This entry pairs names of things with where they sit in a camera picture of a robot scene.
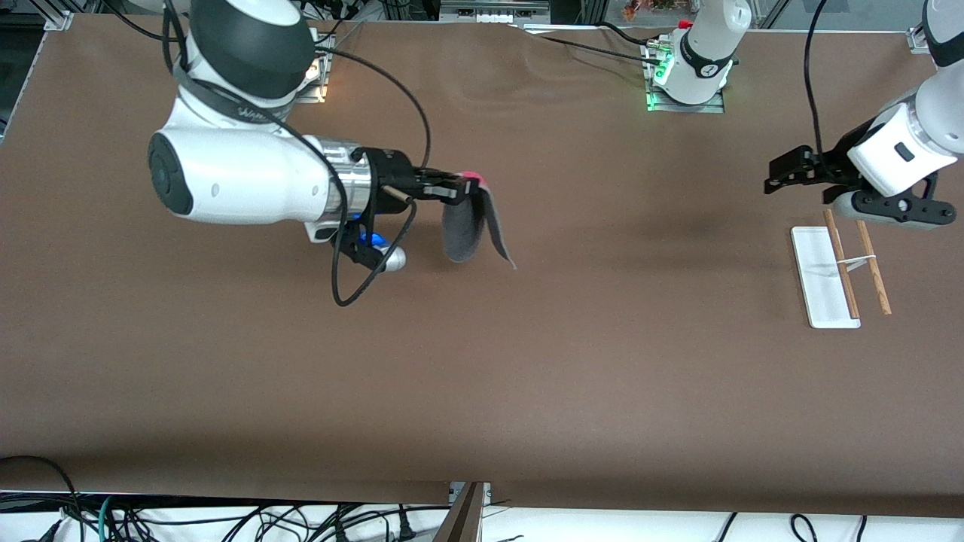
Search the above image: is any white rack with wooden rods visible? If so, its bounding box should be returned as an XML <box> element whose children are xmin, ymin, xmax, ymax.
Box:
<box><xmin>791</xmin><ymin>209</ymin><xmax>893</xmax><ymax>330</ymax></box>

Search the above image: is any white power strip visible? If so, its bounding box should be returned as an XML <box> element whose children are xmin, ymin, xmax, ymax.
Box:
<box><xmin>441</xmin><ymin>0</ymin><xmax>551</xmax><ymax>24</ymax></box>

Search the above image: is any grey towel with pink trim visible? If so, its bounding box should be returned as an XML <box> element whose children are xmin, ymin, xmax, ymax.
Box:
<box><xmin>441</xmin><ymin>171</ymin><xmax>518</xmax><ymax>270</ymax></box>

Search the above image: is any aluminium table support beam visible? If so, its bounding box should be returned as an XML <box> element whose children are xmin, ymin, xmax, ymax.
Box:
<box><xmin>433</xmin><ymin>482</ymin><xmax>492</xmax><ymax>542</ymax></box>

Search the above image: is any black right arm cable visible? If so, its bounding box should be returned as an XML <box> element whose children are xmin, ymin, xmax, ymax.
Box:
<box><xmin>105</xmin><ymin>0</ymin><xmax>432</xmax><ymax>307</ymax></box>

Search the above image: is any large table cover sheet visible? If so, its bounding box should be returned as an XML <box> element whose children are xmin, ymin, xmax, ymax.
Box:
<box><xmin>0</xmin><ymin>15</ymin><xmax>964</xmax><ymax>519</ymax></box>

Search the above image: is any colourful packet behind table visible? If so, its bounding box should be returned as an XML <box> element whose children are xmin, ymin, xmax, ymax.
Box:
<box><xmin>621</xmin><ymin>0</ymin><xmax>680</xmax><ymax>20</ymax></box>

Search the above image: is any black cable across table edge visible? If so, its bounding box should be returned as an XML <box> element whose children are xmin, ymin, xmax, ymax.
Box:
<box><xmin>520</xmin><ymin>25</ymin><xmax>667</xmax><ymax>61</ymax></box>

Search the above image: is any black looped floor cable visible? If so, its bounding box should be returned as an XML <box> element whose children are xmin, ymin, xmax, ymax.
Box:
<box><xmin>0</xmin><ymin>455</ymin><xmax>85</xmax><ymax>542</ymax></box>

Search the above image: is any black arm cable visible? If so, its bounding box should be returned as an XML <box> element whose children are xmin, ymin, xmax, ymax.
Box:
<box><xmin>105</xmin><ymin>0</ymin><xmax>432</xmax><ymax>307</ymax></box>
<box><xmin>803</xmin><ymin>0</ymin><xmax>831</xmax><ymax>160</ymax></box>

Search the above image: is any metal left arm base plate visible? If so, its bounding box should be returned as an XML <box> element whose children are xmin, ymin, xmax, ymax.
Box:
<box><xmin>642</xmin><ymin>41</ymin><xmax>726</xmax><ymax>114</ymax></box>

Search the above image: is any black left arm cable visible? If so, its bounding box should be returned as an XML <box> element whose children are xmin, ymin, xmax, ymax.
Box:
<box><xmin>803</xmin><ymin>0</ymin><xmax>831</xmax><ymax>160</ymax></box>

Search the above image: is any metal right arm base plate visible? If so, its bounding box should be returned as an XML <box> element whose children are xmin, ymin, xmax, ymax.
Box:
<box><xmin>296</xmin><ymin>34</ymin><xmax>334</xmax><ymax>105</ymax></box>

